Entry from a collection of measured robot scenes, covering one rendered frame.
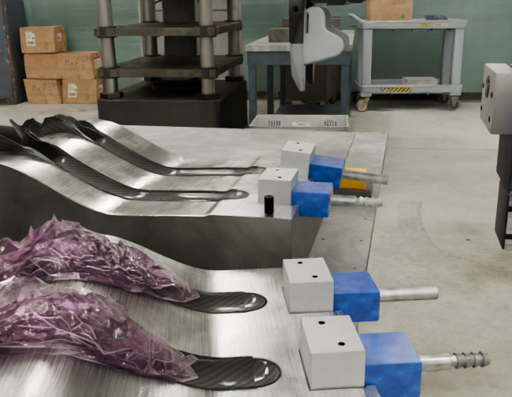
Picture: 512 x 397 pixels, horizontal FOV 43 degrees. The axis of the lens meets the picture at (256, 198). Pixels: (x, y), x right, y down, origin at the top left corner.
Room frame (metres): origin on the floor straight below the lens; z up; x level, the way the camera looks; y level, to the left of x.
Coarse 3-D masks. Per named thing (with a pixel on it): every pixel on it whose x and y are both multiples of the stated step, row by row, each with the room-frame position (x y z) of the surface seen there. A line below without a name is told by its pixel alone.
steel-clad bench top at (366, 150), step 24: (168, 144) 1.37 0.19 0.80; (192, 144) 1.36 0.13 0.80; (216, 144) 1.36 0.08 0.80; (240, 144) 1.36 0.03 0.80; (264, 144) 1.35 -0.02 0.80; (336, 144) 1.34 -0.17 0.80; (360, 144) 1.34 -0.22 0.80; (384, 144) 1.33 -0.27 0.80; (360, 168) 1.14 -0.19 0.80; (336, 216) 0.87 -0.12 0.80; (360, 216) 0.87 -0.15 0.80; (336, 240) 0.78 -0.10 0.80; (360, 240) 0.77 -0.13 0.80; (336, 264) 0.70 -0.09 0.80; (360, 264) 0.70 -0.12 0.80
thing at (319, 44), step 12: (312, 12) 0.75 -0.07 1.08; (312, 24) 0.75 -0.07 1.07; (324, 24) 0.74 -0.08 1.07; (312, 36) 0.74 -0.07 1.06; (324, 36) 0.74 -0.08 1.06; (336, 36) 0.74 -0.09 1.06; (300, 48) 0.74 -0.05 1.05; (312, 48) 0.74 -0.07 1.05; (324, 48) 0.74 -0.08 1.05; (336, 48) 0.73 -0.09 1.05; (300, 60) 0.74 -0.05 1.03; (312, 60) 0.74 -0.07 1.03; (324, 60) 0.74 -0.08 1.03; (300, 72) 0.74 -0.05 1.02; (300, 84) 0.74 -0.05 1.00
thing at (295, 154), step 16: (288, 144) 0.79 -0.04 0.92; (304, 144) 0.80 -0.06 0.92; (288, 160) 0.76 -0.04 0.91; (304, 160) 0.76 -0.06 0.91; (320, 160) 0.78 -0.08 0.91; (336, 160) 0.78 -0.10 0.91; (304, 176) 0.76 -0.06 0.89; (320, 176) 0.76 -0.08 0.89; (336, 176) 0.75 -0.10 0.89; (352, 176) 0.76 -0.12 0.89; (368, 176) 0.76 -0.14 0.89; (384, 176) 0.76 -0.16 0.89
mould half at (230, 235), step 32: (0, 160) 0.69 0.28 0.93; (32, 160) 0.71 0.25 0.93; (96, 160) 0.78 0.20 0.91; (160, 160) 0.86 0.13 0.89; (192, 160) 0.89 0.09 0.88; (224, 160) 0.87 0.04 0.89; (256, 160) 0.86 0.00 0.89; (0, 192) 0.68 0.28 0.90; (32, 192) 0.67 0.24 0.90; (64, 192) 0.67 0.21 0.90; (96, 192) 0.70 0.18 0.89; (256, 192) 0.70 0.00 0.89; (0, 224) 0.68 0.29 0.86; (32, 224) 0.67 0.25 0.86; (96, 224) 0.66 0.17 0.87; (128, 224) 0.65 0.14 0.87; (160, 224) 0.64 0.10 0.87; (192, 224) 0.63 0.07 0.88; (224, 224) 0.62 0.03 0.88; (256, 224) 0.62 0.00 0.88; (288, 224) 0.61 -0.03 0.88; (320, 224) 0.83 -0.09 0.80; (192, 256) 0.63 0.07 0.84; (224, 256) 0.62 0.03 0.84; (256, 256) 0.62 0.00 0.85; (288, 256) 0.61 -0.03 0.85
